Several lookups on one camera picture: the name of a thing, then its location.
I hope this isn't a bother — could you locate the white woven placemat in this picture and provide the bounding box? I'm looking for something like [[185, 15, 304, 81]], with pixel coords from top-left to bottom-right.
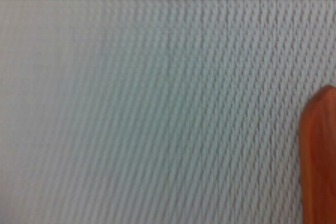
[[0, 0, 336, 224]]

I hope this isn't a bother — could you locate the wooden fork handle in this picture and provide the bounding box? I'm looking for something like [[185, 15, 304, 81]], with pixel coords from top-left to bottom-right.
[[298, 85, 336, 224]]

